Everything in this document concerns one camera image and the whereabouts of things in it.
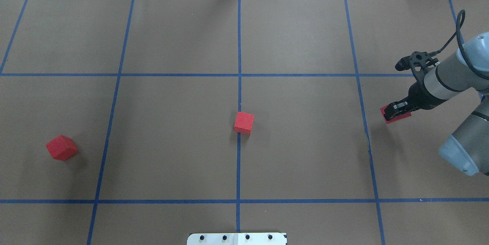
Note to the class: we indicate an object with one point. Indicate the red block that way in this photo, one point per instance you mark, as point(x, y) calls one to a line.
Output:
point(61, 148)
point(394, 119)
point(244, 123)

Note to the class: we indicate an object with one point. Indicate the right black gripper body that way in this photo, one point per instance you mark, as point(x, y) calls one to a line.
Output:
point(419, 98)

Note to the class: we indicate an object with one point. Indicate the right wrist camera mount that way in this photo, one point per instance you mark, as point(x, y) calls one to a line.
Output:
point(420, 64)

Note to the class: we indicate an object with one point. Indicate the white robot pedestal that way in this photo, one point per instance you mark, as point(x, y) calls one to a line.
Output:
point(250, 238)

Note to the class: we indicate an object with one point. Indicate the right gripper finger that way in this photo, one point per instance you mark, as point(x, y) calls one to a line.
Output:
point(390, 115)
point(398, 106)

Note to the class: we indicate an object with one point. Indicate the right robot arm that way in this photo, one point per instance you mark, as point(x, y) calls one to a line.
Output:
point(460, 78)

